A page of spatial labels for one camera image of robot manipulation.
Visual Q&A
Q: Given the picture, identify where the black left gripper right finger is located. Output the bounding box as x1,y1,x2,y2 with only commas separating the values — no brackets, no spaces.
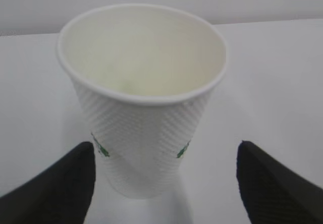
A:
236,141,322,223

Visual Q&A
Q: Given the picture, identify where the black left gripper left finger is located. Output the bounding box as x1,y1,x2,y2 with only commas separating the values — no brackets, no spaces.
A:
1,142,96,223

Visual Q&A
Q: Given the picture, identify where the white paper cup green logo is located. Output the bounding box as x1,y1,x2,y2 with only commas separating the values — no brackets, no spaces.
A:
56,4,228,199

